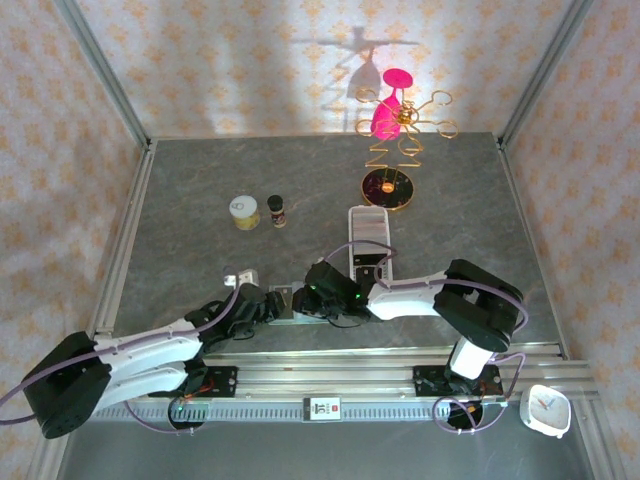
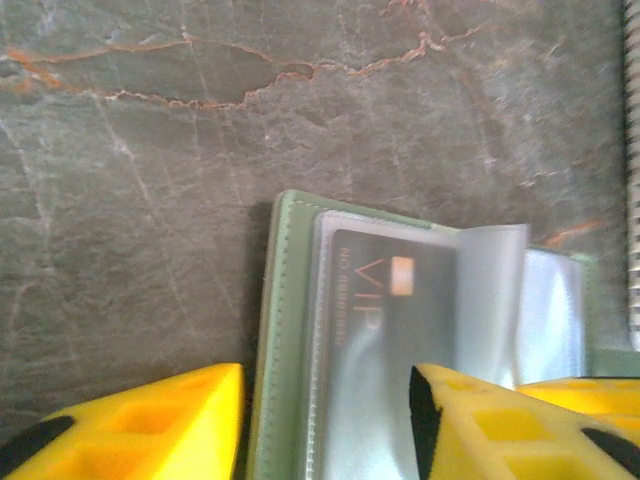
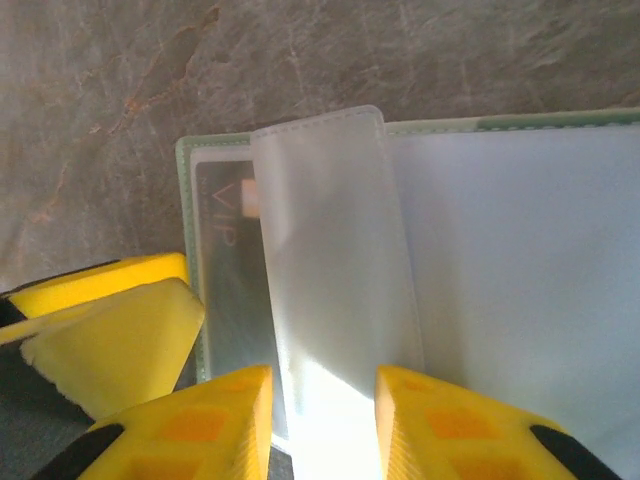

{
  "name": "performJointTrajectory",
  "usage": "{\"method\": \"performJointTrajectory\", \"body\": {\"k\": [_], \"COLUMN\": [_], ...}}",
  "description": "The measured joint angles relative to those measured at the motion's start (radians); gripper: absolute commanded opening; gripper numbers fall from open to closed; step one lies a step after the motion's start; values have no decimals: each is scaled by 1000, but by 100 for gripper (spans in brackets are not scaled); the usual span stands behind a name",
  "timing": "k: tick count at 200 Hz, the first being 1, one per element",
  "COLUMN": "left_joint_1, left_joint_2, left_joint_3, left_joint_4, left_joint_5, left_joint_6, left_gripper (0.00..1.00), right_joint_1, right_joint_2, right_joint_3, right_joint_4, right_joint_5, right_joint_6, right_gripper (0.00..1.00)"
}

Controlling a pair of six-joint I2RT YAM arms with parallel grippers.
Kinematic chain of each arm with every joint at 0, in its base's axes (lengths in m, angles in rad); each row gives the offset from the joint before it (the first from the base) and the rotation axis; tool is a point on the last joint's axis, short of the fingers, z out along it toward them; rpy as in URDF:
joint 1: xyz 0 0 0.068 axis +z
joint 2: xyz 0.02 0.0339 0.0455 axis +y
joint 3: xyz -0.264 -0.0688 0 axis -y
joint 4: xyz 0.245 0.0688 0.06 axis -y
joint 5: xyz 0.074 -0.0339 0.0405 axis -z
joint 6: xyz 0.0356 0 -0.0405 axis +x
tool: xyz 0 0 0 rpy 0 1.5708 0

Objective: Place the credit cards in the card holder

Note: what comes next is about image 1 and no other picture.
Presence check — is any aluminium table side rail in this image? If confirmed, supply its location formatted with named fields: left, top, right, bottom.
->
left=494, top=135, right=571, bottom=360
left=82, top=139, right=157, bottom=361

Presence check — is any white alarm clock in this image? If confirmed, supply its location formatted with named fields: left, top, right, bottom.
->
left=518, top=383, right=572, bottom=440

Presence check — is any green card holder wallet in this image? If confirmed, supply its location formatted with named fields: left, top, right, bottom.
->
left=268, top=282, right=331, bottom=327

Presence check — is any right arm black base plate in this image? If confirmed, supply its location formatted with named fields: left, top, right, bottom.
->
left=412, top=364, right=502, bottom=399

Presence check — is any small spice bottle black cap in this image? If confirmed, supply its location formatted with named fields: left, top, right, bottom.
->
left=266, top=194, right=288, bottom=230

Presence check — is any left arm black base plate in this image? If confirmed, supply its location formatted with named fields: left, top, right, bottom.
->
left=147, top=366, right=239, bottom=400

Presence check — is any gold wire glass rack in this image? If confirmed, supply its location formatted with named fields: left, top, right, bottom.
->
left=354, top=88, right=460, bottom=214

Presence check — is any aluminium mounting rail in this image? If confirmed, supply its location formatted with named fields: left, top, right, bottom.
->
left=52, top=349, right=600, bottom=402

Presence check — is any yellow tin can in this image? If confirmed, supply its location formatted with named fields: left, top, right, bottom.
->
left=228, top=194, right=262, bottom=232

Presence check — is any pink wine glass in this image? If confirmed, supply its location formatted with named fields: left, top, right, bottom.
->
left=370, top=68, right=414, bottom=142

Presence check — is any white red label tag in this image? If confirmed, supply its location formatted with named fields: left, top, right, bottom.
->
left=302, top=396, right=344, bottom=423

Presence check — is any white perforated plastic basket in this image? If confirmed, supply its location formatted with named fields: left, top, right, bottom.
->
left=347, top=205, right=396, bottom=284

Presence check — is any stack of credit cards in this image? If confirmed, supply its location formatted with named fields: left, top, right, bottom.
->
left=351, top=208, right=389, bottom=256

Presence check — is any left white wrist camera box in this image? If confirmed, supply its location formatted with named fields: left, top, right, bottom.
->
left=222, top=268, right=261, bottom=289

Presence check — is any aluminium frame post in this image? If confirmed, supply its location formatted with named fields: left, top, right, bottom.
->
left=52, top=0, right=154, bottom=151
left=499, top=0, right=596, bottom=149
left=27, top=434, right=76, bottom=480
left=569, top=400, right=619, bottom=480

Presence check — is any black round cable grommet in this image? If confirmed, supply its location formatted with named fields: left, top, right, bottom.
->
left=168, top=398, right=209, bottom=433
left=446, top=399, right=485, bottom=432

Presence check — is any grey slotted cable duct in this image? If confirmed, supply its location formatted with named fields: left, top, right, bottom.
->
left=94, top=402, right=524, bottom=424

